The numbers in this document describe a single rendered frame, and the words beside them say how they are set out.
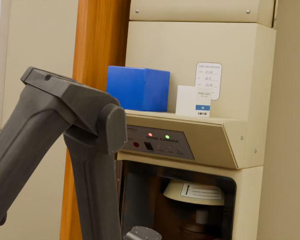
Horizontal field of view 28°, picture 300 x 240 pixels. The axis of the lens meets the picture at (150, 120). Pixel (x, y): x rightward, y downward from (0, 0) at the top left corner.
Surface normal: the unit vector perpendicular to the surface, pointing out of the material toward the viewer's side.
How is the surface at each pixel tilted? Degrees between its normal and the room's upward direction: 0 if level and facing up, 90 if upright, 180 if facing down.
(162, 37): 90
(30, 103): 62
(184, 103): 90
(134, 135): 135
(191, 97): 90
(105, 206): 106
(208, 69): 90
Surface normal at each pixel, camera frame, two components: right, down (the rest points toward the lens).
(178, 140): -0.44, 0.70
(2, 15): 0.84, 0.10
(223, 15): -0.54, 0.00
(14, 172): 0.76, 0.31
